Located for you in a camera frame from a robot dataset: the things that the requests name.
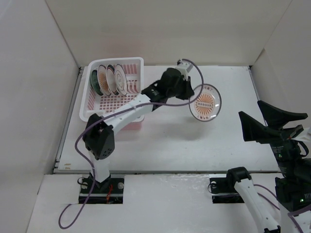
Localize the blue floral green plate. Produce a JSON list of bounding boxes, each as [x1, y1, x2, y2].
[[90, 70, 103, 96]]

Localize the orange sunburst plate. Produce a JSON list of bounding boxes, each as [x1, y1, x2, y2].
[[97, 65, 111, 96], [189, 83, 222, 122]]

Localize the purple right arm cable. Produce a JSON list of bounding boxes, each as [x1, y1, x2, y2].
[[252, 184, 311, 233]]

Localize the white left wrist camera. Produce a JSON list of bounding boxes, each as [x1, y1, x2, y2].
[[175, 59, 193, 77]]

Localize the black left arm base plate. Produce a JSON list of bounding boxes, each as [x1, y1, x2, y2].
[[77, 177, 124, 204]]

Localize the green red rimmed plate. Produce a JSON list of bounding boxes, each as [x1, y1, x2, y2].
[[106, 65, 119, 96]]

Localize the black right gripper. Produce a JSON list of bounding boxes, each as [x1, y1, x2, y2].
[[240, 99, 309, 178]]

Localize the white pink dish rack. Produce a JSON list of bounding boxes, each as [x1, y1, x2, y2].
[[79, 57, 144, 122]]

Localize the white plate grey emblem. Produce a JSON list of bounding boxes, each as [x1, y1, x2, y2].
[[115, 64, 127, 96]]

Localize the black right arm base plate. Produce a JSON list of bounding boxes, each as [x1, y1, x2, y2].
[[208, 177, 244, 204]]

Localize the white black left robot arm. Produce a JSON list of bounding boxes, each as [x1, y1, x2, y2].
[[80, 65, 194, 193]]

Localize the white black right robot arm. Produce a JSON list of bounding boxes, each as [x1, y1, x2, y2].
[[225, 100, 311, 233]]

